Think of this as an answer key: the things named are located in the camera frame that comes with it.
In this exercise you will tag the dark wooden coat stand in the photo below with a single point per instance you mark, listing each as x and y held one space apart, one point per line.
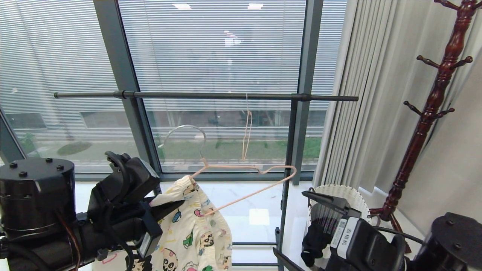
433 105

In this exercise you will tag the window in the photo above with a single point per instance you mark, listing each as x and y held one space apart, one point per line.
226 45

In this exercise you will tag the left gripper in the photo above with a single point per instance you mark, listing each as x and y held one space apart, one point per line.
148 233

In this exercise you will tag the pink clothes hanger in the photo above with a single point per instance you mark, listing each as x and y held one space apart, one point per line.
233 166
246 128

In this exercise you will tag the black garment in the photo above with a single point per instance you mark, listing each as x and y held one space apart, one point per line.
314 241

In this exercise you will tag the black clothes rack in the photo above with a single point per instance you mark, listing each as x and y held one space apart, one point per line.
207 95

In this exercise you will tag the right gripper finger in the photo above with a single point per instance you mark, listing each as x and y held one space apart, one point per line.
288 263
331 206

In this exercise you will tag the beige curtain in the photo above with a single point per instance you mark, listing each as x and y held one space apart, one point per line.
376 75

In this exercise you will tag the cream printed garment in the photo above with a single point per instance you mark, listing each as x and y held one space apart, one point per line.
196 241

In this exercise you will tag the white laundry basket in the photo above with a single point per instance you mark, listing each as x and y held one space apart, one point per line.
350 194

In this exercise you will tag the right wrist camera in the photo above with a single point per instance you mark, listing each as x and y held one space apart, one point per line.
369 244

